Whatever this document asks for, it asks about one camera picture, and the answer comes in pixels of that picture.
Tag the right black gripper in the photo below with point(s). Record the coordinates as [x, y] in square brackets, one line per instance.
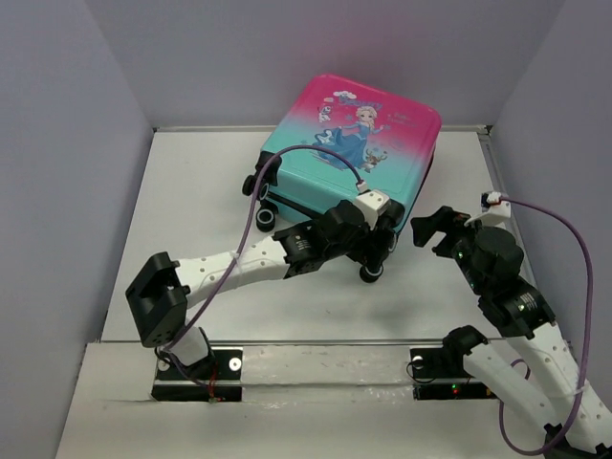
[446, 219]

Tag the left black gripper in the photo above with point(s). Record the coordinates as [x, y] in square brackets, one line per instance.
[367, 254]

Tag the pink and teal suitcase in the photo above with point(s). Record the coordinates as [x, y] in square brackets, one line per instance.
[337, 130]

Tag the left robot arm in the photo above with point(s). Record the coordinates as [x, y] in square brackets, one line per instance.
[164, 289]

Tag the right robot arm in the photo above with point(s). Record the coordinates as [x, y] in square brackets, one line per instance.
[554, 393]

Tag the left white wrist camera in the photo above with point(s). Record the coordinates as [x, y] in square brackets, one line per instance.
[372, 204]

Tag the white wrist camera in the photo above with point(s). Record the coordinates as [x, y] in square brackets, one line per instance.
[495, 210]
[372, 204]

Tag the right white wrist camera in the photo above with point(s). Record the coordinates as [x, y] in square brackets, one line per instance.
[495, 210]

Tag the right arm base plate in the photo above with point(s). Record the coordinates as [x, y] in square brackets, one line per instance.
[438, 373]

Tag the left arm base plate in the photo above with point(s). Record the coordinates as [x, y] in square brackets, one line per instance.
[220, 383]

